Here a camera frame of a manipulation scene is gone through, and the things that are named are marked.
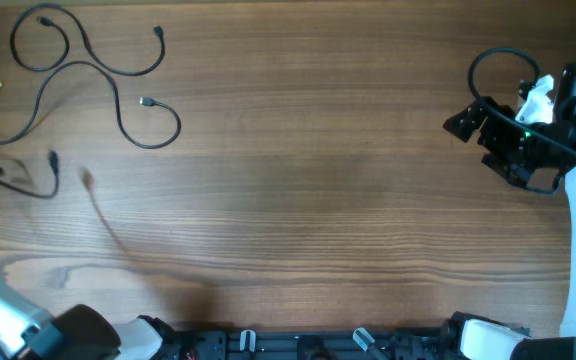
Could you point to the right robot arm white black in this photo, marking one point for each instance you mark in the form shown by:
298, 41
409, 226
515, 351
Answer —
539, 134

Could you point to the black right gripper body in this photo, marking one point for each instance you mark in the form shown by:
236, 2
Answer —
514, 152

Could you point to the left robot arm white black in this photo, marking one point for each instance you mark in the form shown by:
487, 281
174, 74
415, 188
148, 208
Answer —
30, 332

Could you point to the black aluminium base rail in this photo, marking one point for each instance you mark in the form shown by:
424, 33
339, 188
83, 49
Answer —
359, 344

